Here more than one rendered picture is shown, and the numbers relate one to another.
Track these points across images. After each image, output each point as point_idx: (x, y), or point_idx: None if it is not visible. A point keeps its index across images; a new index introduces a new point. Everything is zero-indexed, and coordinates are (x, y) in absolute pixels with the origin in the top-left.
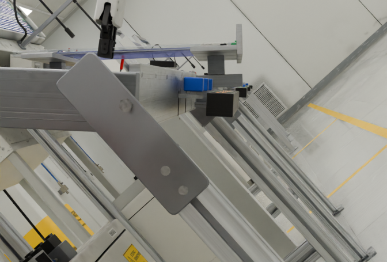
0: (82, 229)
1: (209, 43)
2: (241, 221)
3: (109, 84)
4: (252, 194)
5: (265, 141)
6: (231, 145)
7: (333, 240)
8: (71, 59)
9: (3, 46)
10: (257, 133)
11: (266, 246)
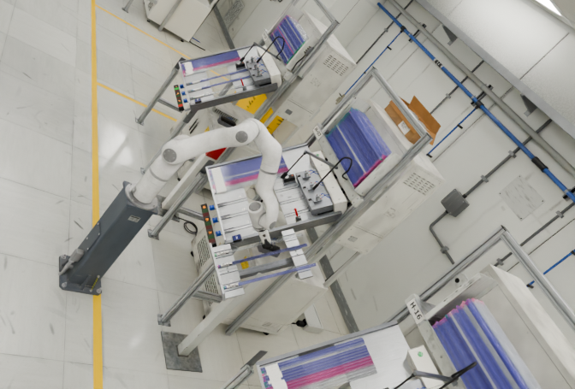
0: (341, 386)
1: (224, 251)
2: (192, 181)
3: (207, 163)
4: (219, 312)
5: (228, 386)
6: None
7: (186, 291)
8: (290, 254)
9: (429, 339)
10: (231, 378)
11: (189, 185)
